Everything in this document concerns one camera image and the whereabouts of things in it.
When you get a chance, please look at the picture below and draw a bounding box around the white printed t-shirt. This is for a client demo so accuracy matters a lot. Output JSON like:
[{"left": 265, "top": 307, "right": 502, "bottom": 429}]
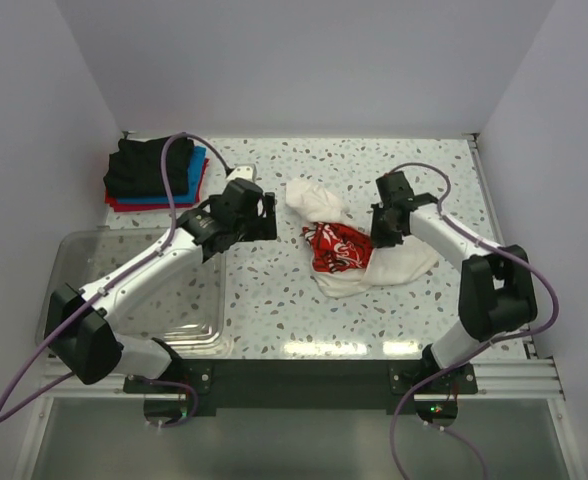
[{"left": 285, "top": 179, "right": 439, "bottom": 298}]

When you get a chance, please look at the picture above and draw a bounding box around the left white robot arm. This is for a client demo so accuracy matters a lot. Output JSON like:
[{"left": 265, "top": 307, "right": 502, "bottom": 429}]
[{"left": 44, "top": 179, "right": 277, "bottom": 385}]

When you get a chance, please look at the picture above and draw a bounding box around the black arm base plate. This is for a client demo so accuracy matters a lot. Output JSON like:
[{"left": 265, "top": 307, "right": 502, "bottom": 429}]
[{"left": 122, "top": 357, "right": 480, "bottom": 419}]

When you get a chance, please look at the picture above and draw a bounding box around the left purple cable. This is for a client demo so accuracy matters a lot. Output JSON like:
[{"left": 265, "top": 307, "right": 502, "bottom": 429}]
[{"left": 0, "top": 130, "right": 235, "bottom": 431}]

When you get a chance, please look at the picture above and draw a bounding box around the clear plastic bin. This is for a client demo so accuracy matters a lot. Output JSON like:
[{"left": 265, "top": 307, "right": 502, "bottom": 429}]
[{"left": 35, "top": 228, "right": 226, "bottom": 355}]

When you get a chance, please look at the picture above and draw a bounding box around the folded blue t-shirt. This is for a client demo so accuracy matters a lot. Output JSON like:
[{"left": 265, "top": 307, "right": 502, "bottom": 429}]
[{"left": 113, "top": 145, "right": 211, "bottom": 211}]

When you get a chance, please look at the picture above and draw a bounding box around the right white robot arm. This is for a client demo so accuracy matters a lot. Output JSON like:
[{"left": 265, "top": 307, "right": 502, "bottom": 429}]
[{"left": 371, "top": 171, "right": 538, "bottom": 378}]

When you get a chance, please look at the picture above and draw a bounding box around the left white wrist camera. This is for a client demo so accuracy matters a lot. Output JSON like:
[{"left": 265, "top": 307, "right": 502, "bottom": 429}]
[{"left": 226, "top": 164, "right": 257, "bottom": 183}]

